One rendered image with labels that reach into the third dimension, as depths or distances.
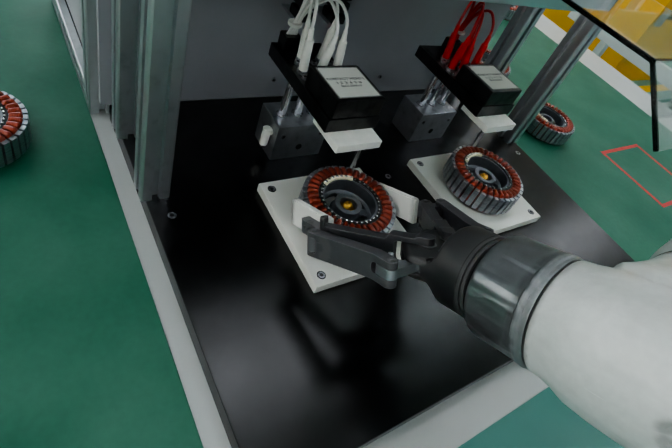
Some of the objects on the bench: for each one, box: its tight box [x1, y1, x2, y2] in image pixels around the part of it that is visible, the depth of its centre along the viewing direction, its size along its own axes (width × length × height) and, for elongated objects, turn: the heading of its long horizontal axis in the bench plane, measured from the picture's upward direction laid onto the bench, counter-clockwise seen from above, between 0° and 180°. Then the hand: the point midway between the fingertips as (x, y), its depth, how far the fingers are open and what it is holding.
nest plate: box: [257, 168, 406, 293], centre depth 56 cm, size 15×15×1 cm
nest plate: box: [407, 153, 541, 234], centre depth 69 cm, size 15×15×1 cm
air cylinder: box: [255, 101, 324, 160], centre depth 62 cm, size 5×8×6 cm
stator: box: [443, 145, 523, 215], centre depth 68 cm, size 11×11×4 cm
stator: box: [298, 166, 396, 234], centre depth 54 cm, size 11×11×4 cm
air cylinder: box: [392, 93, 457, 142], centre depth 75 cm, size 5×8×6 cm
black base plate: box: [109, 88, 635, 448], centre depth 65 cm, size 47×64×2 cm
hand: (347, 206), depth 54 cm, fingers closed on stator, 11 cm apart
